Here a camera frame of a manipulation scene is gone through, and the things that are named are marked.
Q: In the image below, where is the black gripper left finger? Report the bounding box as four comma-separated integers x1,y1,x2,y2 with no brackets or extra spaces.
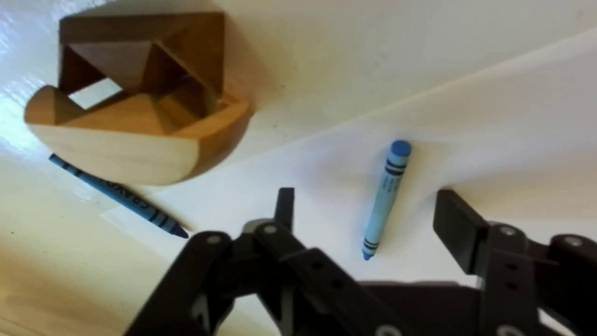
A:
123,185,399,336

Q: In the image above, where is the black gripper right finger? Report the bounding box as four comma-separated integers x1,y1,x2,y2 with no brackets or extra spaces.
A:
434,189,597,336

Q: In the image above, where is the light blue crayon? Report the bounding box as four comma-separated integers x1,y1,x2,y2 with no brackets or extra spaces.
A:
360,139,414,262

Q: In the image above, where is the dark blue crayon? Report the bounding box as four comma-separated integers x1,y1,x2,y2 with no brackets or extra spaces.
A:
46,154,190,240

